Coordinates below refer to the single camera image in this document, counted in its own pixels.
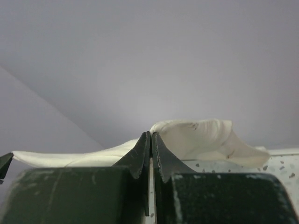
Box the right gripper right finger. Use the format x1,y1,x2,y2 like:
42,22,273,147
152,133,299,224

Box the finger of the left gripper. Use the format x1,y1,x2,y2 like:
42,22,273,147
0,153,13,184

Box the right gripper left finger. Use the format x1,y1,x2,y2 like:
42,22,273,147
0,132,150,224

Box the cream t shirt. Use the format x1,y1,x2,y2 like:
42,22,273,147
12,119,271,168

